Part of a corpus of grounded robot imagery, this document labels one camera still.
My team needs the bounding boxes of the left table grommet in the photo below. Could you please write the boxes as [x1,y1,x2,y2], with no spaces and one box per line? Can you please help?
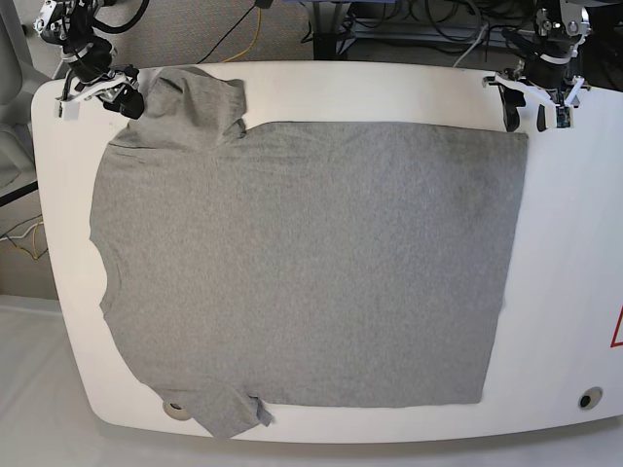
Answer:
[163,402,192,421]

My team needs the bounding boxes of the right table grommet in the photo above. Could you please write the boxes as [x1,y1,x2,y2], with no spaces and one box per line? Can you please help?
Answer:
[578,386,604,411]

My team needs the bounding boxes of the tangled black cables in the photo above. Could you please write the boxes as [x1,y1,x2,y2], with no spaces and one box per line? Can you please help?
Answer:
[301,0,536,54]

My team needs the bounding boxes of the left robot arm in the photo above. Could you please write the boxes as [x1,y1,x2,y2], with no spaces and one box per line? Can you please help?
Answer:
[483,1,591,132]

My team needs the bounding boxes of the yellow cable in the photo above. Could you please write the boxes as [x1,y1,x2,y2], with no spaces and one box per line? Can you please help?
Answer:
[221,7,264,64]

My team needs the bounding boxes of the grey T-shirt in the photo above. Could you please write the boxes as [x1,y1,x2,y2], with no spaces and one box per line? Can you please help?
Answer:
[91,68,529,438]

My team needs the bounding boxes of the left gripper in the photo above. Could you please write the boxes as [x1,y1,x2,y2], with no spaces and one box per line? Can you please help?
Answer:
[482,69,592,132]

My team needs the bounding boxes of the table grommet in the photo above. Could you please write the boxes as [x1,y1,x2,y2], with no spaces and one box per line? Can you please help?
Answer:
[163,402,192,421]
[578,386,604,411]

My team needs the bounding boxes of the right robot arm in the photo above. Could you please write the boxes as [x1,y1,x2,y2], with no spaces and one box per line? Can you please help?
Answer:
[33,0,149,120]

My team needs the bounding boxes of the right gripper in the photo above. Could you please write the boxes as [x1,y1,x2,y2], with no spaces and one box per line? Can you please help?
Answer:
[55,65,145,120]

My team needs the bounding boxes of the black table leg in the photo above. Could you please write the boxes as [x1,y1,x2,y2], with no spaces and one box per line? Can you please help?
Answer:
[303,1,351,61]

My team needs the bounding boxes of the white cable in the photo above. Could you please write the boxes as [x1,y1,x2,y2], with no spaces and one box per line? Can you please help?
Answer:
[452,23,491,69]

